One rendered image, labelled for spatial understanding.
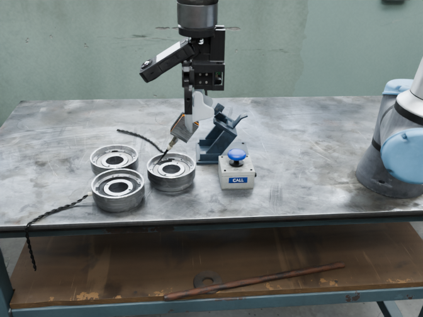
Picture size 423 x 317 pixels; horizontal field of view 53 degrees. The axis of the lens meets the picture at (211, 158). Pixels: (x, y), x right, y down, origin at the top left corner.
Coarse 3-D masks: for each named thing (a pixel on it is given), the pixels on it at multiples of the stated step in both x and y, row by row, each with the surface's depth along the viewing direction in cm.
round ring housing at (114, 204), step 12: (96, 180) 87; (120, 180) 88; (96, 192) 82; (108, 192) 84; (120, 192) 84; (132, 192) 83; (144, 192) 87; (108, 204) 82; (120, 204) 82; (132, 204) 83
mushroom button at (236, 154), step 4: (236, 148) 92; (228, 152) 91; (232, 152) 90; (236, 152) 90; (240, 152) 90; (244, 152) 91; (228, 156) 90; (232, 156) 89; (236, 156) 89; (240, 156) 89; (244, 156) 90; (236, 160) 89
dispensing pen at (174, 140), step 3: (180, 114) 89; (180, 117) 88; (177, 120) 89; (174, 123) 89; (195, 123) 88; (171, 126) 90; (171, 129) 89; (174, 138) 90; (177, 138) 90; (171, 141) 90; (174, 141) 90; (177, 141) 90; (171, 144) 90; (174, 144) 91; (168, 147) 91; (171, 147) 91; (168, 150) 92; (165, 153) 92; (162, 156) 92
